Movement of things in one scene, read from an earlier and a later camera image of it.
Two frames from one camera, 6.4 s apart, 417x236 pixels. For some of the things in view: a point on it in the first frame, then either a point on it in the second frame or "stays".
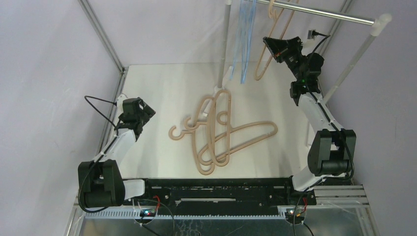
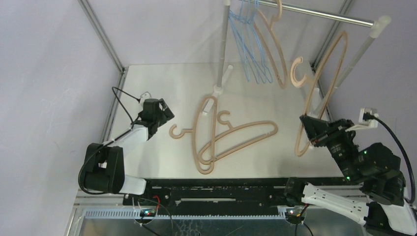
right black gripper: [289, 50] -> [316, 131]
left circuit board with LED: [147, 212] stays
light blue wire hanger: [248, 11] -> [255, 50]
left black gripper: [147, 112] -> [166, 114]
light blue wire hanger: [247, 11] -> [249, 36]
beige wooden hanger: [224, 118] -> [193, 131]
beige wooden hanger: [265, 64] -> [271, 28]
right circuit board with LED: [291, 212] stays
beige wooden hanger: [193, 134] -> [337, 35]
